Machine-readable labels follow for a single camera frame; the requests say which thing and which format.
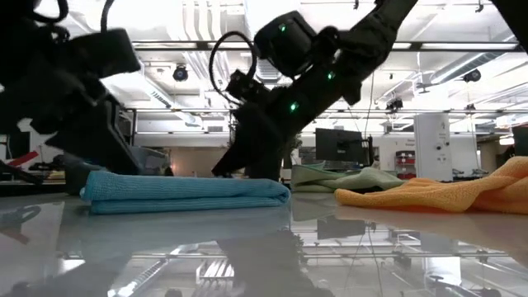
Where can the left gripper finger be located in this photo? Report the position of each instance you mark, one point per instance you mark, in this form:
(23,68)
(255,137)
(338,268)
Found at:
(125,140)
(99,140)

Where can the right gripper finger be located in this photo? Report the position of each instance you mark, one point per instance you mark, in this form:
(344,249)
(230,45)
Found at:
(266,171)
(235,163)

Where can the blue microfiber towel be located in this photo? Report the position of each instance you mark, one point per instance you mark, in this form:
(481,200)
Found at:
(185,191)

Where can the green microfiber towel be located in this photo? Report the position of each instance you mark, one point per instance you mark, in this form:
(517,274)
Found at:
(354,181)

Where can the orange microfiber towel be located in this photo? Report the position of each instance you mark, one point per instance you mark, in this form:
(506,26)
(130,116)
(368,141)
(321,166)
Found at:
(453,198)

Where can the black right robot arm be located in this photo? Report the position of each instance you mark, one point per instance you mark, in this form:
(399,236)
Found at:
(363,41)

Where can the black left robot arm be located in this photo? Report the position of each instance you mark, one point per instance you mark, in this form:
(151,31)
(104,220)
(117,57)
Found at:
(24,53)

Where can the grey plastic bin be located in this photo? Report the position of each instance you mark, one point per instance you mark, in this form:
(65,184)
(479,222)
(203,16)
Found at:
(154,161)

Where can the red machine part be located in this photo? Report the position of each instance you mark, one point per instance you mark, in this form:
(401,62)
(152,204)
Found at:
(24,158)

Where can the black computer monitor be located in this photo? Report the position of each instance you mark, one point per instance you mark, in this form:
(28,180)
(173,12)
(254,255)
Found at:
(338,144)

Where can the black ceiling spotlight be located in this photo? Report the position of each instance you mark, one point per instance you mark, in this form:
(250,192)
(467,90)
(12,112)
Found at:
(394,104)
(180,73)
(472,76)

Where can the red shelf bins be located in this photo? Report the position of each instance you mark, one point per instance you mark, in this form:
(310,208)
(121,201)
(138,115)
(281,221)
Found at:
(404,158)

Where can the white pillar cabinet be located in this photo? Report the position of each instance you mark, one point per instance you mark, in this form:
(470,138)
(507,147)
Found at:
(431,144)

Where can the dark monitor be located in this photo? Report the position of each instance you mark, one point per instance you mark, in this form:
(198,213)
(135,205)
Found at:
(520,140)

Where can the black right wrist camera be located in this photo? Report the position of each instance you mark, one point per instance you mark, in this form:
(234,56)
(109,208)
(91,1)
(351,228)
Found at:
(243,88)

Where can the black aluminium rig frame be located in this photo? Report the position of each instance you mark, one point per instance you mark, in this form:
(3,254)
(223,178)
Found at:
(453,45)

